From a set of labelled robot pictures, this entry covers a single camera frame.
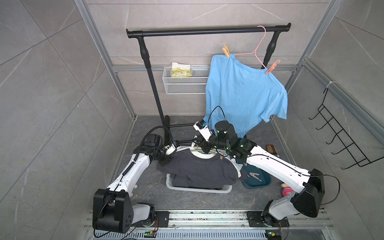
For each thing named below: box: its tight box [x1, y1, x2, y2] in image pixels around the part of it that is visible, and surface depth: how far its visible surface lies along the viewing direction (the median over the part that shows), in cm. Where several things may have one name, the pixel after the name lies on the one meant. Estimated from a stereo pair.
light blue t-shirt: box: [204, 54, 288, 139], surface depth 81 cm
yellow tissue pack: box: [170, 62, 192, 78], surface depth 87 cm
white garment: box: [229, 157, 244, 178], surface depth 79 cm
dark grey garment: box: [157, 148, 238, 189], surface depth 79 cm
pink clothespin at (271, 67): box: [265, 59, 281, 75], surface depth 65 cm
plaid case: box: [266, 144, 277, 155], surface depth 100 cm
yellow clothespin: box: [222, 41, 230, 59], surface depth 74 cm
